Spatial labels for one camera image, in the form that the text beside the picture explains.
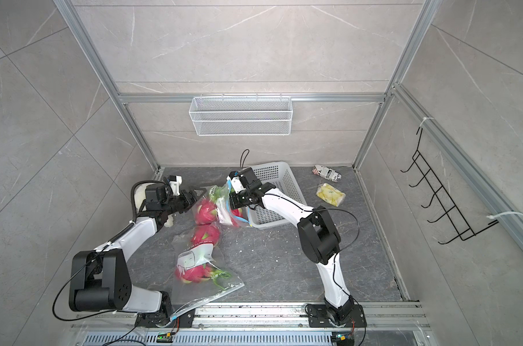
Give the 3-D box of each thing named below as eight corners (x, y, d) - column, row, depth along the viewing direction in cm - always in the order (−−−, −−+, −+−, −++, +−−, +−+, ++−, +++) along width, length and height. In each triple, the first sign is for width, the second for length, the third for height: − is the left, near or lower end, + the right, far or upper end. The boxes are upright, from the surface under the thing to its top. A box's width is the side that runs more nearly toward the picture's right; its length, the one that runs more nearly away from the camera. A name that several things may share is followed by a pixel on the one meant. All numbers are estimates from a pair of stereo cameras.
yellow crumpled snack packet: (311, 192, 110) (312, 189, 108) (321, 183, 114) (322, 179, 112) (336, 208, 104) (338, 205, 102) (345, 197, 108) (347, 194, 106)
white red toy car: (311, 172, 119) (312, 169, 117) (315, 166, 122) (316, 162, 120) (338, 184, 114) (339, 180, 111) (342, 177, 117) (343, 173, 114)
